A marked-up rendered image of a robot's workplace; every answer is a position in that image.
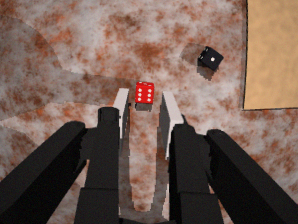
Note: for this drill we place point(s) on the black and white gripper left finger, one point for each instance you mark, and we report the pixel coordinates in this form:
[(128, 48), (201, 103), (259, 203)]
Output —
[(32, 191)]

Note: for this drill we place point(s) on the black die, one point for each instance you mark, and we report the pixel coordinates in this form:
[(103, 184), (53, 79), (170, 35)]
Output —
[(210, 58)]

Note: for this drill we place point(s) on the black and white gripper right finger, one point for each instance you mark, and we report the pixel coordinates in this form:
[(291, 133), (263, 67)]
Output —
[(247, 193)]

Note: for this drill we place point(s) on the red die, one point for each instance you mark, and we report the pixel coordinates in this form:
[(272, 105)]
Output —
[(144, 92)]

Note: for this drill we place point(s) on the tan square mat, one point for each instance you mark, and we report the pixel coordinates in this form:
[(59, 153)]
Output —
[(271, 69)]

